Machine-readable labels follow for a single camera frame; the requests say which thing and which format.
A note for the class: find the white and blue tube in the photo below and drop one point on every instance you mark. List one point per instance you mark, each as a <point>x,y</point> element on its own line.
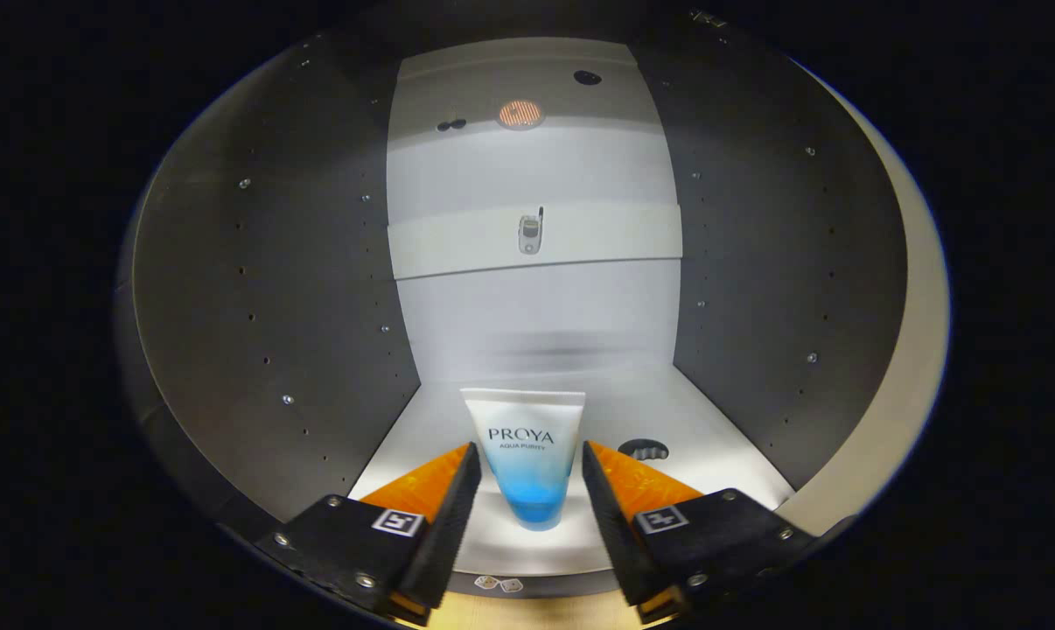
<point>523,420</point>

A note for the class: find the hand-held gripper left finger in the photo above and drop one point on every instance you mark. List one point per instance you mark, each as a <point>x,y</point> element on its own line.
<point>453,525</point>

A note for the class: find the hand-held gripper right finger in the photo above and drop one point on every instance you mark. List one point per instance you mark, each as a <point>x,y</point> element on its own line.
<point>615,534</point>

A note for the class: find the dark grey cabinet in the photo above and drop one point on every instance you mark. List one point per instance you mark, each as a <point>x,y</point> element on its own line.
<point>300,262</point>

